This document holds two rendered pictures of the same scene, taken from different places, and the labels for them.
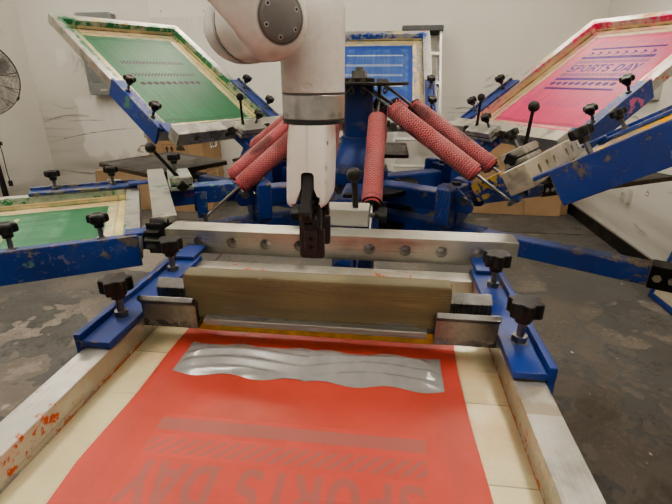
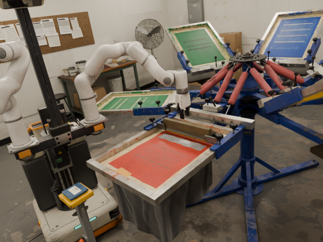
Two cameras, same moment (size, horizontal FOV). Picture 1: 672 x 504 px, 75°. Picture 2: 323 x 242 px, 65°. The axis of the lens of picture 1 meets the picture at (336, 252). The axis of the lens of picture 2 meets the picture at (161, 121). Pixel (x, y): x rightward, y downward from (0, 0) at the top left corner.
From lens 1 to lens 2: 117 cm
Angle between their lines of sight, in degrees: 37
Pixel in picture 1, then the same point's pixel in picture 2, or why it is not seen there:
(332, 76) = (182, 85)
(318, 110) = (180, 91)
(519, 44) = not seen: outside the picture
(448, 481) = (185, 160)
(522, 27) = not seen: outside the picture
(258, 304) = (175, 127)
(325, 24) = (180, 77)
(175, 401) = (155, 141)
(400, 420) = (187, 152)
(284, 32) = (167, 83)
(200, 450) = (154, 148)
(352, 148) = not seen: hidden behind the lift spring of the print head
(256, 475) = (159, 152)
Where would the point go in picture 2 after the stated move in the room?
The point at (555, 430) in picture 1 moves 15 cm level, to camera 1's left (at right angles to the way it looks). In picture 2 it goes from (204, 157) to (181, 151)
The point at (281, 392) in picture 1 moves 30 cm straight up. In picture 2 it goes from (172, 144) to (166, 100)
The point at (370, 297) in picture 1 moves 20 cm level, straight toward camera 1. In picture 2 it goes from (194, 129) to (174, 142)
